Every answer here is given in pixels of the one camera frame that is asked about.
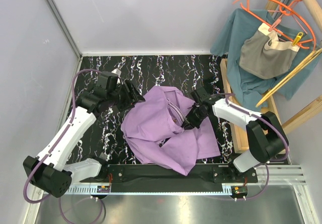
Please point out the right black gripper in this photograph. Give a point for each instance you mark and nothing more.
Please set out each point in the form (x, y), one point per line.
(190, 122)

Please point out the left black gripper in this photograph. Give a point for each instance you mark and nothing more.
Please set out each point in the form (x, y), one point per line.
(132, 97)

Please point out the purple trousers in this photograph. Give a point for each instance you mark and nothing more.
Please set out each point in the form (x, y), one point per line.
(153, 130)

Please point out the orange plastic hanger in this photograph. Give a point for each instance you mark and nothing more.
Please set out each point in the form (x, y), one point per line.
(289, 9)

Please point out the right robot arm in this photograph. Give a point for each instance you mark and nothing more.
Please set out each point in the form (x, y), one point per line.
(266, 137)

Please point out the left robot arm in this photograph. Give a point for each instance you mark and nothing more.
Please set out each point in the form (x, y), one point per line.
(49, 170)

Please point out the yellow plastic hanger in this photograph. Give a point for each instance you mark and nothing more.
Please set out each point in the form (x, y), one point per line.
(313, 55)

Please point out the grey beige cloth bag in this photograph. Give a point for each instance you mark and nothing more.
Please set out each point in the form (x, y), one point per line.
(264, 56)

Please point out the teal t-shirt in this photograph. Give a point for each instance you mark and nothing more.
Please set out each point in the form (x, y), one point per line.
(239, 27)

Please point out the pink clothes peg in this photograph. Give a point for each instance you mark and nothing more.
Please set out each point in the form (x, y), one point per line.
(275, 24)

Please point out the yellow clothes peg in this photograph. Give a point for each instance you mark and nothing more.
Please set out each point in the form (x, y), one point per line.
(297, 38)

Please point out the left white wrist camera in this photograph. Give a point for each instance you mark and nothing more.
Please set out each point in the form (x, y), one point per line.
(117, 71)

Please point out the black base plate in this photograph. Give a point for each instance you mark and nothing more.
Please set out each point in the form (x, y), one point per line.
(208, 178)

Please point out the aluminium frame rail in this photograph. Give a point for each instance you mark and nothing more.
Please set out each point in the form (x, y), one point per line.
(63, 27)

